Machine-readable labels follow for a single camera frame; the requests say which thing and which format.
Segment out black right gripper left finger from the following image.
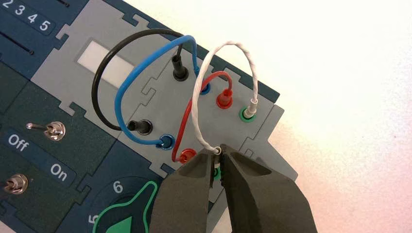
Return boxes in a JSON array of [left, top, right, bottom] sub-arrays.
[[148, 148, 216, 233]]

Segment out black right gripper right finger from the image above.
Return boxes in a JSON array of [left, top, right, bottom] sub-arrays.
[[220, 144, 318, 233]]

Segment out white jumper wire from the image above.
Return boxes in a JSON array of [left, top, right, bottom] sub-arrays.
[[191, 41, 259, 169]]

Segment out dark rotary knob green pointer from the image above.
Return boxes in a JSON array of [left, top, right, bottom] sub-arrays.
[[87, 176, 163, 233]]

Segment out grey and navy control box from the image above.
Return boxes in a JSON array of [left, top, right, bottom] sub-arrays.
[[0, 0, 298, 233]]

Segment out blue jumper wire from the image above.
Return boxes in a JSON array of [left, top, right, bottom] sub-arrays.
[[114, 34, 212, 151]]

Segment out red jumper wire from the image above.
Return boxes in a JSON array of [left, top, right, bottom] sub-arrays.
[[171, 70, 234, 165]]

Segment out black jumper wire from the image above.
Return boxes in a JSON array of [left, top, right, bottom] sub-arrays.
[[91, 28, 190, 136]]

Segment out metal toggle switch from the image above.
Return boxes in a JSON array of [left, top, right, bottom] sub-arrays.
[[26, 121, 66, 141], [3, 174, 29, 195]]

